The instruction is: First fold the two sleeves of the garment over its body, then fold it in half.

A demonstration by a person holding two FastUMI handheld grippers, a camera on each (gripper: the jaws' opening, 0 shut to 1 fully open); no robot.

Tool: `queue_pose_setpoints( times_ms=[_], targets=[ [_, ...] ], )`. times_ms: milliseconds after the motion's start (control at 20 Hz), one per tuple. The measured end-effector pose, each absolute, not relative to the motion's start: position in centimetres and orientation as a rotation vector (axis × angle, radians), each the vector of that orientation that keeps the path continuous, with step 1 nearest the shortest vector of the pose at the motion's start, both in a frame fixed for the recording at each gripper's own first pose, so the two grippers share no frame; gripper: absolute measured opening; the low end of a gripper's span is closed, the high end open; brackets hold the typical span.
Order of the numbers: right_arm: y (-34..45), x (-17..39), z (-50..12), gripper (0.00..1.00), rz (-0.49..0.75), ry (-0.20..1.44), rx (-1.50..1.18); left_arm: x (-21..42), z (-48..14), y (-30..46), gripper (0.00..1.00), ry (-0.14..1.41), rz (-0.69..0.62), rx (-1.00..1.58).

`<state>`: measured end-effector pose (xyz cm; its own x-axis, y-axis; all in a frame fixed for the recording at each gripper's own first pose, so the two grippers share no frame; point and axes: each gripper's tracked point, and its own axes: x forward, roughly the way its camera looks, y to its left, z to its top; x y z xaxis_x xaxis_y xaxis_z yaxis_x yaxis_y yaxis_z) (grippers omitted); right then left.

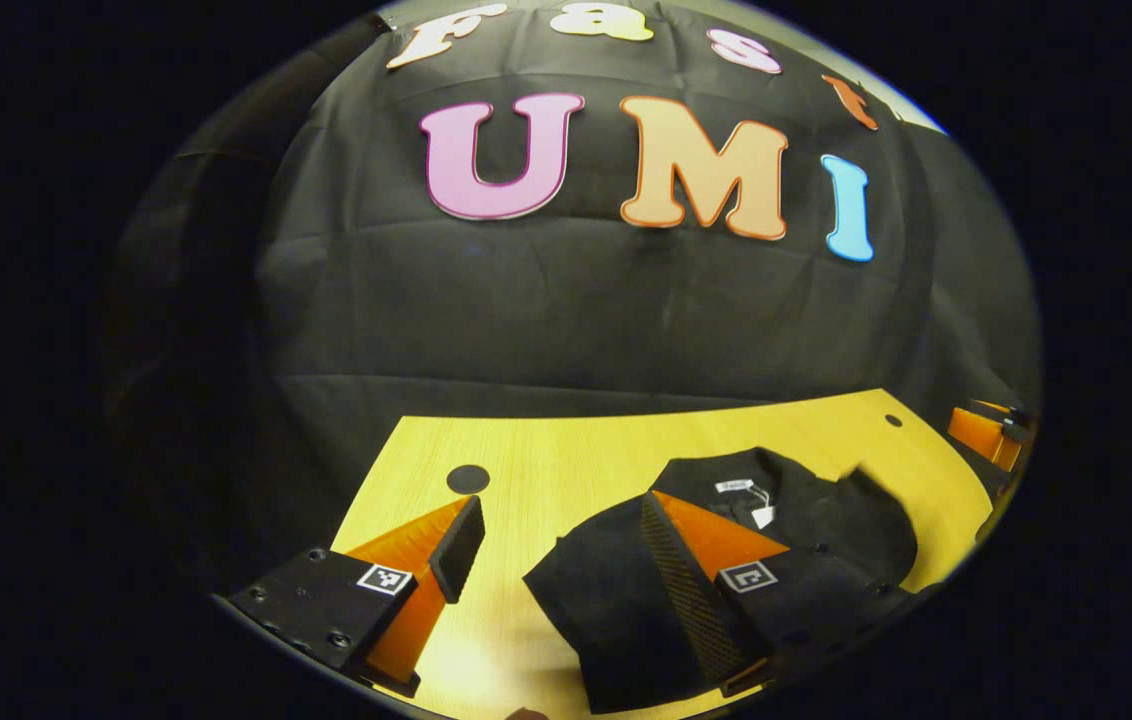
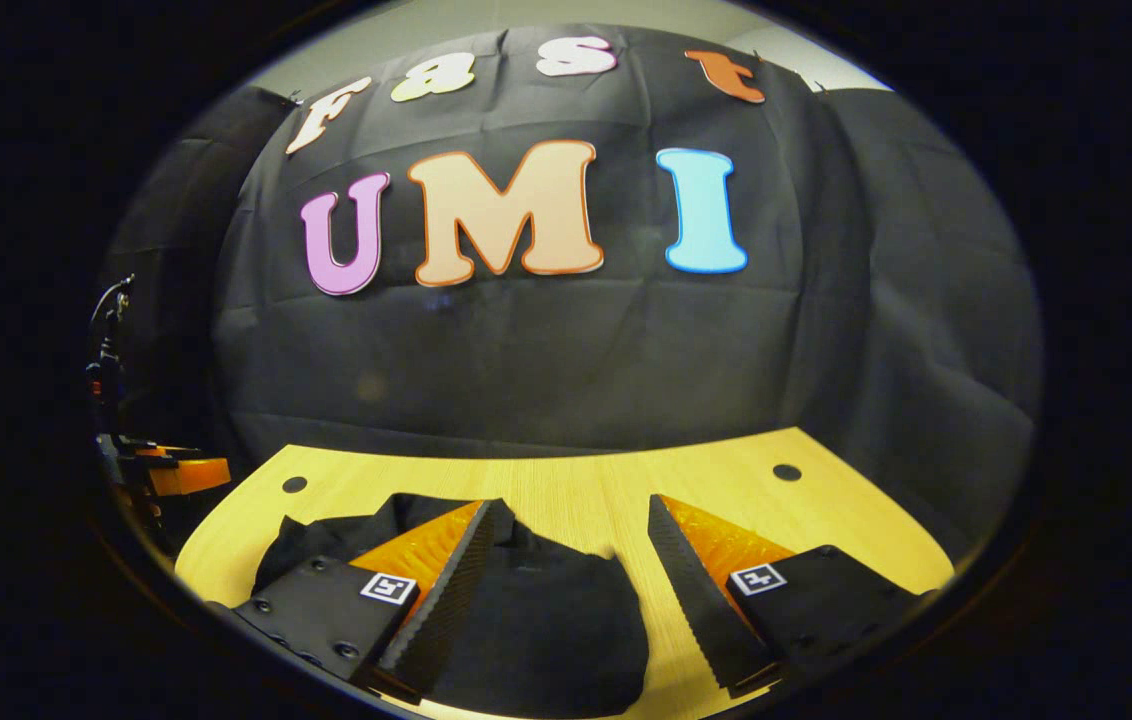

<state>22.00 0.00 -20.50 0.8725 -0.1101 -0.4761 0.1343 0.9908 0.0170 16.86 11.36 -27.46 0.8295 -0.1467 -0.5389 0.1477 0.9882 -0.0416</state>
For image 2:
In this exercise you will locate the black buttoned coat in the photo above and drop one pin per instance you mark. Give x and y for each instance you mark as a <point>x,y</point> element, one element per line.
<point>546,630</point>

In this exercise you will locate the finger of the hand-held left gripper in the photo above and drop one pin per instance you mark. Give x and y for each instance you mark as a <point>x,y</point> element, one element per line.
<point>191,476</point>
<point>166,450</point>

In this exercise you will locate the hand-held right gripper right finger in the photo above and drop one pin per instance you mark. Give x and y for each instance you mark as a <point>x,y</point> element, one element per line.
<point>701,610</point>

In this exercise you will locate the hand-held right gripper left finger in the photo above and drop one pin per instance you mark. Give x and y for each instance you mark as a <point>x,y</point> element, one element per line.
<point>451,600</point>

